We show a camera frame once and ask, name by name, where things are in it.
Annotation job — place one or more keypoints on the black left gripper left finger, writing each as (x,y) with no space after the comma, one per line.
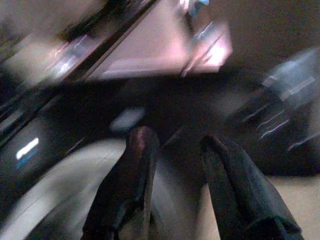
(130,175)

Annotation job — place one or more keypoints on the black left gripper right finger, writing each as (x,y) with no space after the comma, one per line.
(237,185)

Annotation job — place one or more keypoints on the dark washing machine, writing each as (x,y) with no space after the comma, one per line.
(105,110)

